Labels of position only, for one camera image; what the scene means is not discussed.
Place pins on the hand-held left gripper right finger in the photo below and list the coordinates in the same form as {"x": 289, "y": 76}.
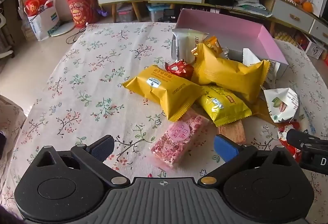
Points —
{"x": 226, "y": 148}

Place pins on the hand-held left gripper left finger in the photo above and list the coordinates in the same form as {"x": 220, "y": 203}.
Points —
{"x": 101, "y": 148}

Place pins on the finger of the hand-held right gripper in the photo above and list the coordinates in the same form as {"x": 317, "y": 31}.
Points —
{"x": 293, "y": 135}

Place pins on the red snack packet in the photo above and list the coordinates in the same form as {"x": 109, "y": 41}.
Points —
{"x": 288, "y": 148}

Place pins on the clear wafer biscuit packet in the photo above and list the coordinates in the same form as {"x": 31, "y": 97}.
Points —
{"x": 234, "y": 131}

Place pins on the blue white snack packet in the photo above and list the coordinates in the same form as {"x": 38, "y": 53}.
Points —
{"x": 308, "y": 121}

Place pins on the white pistachio packet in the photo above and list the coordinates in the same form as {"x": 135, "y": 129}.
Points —
{"x": 281, "y": 105}

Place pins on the shiny yellow snack packet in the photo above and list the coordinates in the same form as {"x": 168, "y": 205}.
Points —
{"x": 223, "y": 107}

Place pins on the long gold snack packet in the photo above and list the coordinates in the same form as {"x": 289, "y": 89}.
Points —
{"x": 260, "y": 110}

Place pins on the pink nougat packet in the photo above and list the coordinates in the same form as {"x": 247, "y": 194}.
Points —
{"x": 176, "y": 137}

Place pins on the large plain yellow snack packet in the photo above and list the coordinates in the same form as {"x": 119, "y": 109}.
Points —
{"x": 228, "y": 73}

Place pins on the yellow snack packet white label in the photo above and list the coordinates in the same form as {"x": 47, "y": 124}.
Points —
{"x": 158, "y": 88}

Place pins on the white grey-text snack packet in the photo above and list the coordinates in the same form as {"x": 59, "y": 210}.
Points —
{"x": 252, "y": 59}

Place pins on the red foil candy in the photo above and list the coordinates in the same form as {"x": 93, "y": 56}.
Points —
{"x": 180, "y": 68}

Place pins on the small orange snack packet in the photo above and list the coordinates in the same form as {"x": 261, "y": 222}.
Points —
{"x": 214, "y": 43}

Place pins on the white green snack packet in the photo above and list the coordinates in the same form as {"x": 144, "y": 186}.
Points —
{"x": 191, "y": 41}

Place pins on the pink cardboard box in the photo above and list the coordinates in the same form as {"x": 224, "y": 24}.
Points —
{"x": 223, "y": 21}

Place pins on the yellow egg tray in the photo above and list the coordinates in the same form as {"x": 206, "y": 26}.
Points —
{"x": 287, "y": 37}

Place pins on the white round stand base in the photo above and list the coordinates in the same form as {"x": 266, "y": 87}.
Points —
{"x": 64, "y": 28}

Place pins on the orange fruit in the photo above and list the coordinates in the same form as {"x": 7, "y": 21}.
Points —
{"x": 307, "y": 6}

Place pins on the low wooden cabinet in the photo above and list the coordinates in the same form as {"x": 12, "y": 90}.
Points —
{"x": 269, "y": 6}

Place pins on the stack of papers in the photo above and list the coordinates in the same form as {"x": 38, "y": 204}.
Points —
{"x": 252, "y": 5}

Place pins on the clear plastic storage box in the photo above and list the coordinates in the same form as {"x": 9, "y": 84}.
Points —
{"x": 125, "y": 12}

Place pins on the red cartoon bag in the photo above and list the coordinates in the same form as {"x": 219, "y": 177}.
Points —
{"x": 82, "y": 11}

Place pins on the white paper shopping bag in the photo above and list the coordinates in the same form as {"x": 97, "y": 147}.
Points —
{"x": 43, "y": 21}

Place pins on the blue lidded storage box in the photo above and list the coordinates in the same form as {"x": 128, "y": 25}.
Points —
{"x": 156, "y": 12}

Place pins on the white office chair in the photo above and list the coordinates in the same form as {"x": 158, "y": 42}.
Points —
{"x": 5, "y": 34}

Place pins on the red plastic bag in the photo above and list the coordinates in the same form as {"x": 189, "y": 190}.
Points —
{"x": 35, "y": 4}

